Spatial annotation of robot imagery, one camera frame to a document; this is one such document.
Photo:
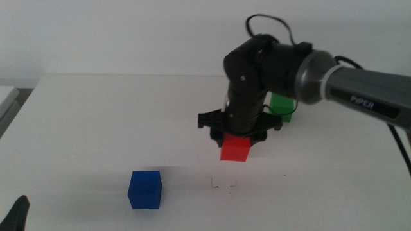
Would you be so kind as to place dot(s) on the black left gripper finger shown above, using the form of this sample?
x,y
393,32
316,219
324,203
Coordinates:
x,y
16,215

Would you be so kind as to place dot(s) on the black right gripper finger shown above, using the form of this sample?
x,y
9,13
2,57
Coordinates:
x,y
216,136
259,136

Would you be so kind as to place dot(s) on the red cube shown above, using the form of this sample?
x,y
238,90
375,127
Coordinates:
x,y
236,150

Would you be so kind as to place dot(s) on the green cube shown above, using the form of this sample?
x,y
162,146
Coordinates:
x,y
279,104

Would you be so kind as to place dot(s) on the blue cube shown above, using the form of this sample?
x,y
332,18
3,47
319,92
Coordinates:
x,y
144,191

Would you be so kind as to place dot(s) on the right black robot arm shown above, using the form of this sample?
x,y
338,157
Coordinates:
x,y
353,86

